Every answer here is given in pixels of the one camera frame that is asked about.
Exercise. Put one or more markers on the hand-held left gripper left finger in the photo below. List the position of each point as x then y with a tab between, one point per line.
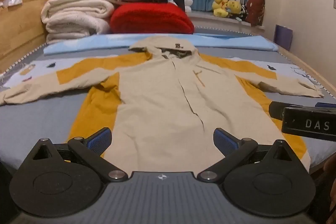
101	138

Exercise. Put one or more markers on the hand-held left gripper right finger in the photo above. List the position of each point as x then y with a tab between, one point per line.
224	140

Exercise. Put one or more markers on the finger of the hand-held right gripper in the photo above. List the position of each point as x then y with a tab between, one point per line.
325	104
278	109

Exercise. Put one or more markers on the beige and yellow hooded jacket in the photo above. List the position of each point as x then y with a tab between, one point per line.
160	98

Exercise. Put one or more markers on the bed with grey sheet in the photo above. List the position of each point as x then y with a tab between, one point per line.
31	129

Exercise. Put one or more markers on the purple box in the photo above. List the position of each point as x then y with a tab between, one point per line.
283	36

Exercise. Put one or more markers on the light blue blanket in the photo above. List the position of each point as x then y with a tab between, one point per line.
228	41

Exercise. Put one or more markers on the printed pale sheet strip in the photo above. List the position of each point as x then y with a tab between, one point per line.
26	73

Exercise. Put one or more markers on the brown plush cushion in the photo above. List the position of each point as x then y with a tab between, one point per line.
256	10

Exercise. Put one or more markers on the yellow round plush toy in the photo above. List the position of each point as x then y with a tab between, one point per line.
234	6

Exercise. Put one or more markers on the window sill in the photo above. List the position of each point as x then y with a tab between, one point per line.
210	19

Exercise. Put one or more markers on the yellow duck plush toy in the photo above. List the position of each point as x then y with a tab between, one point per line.
220	6

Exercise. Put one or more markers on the cream folded fleece blanket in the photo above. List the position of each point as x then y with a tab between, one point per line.
76	16

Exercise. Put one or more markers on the red fleece blanket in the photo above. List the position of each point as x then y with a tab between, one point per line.
151	18

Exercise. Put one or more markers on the wooden bed headboard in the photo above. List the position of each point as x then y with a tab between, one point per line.
21	19

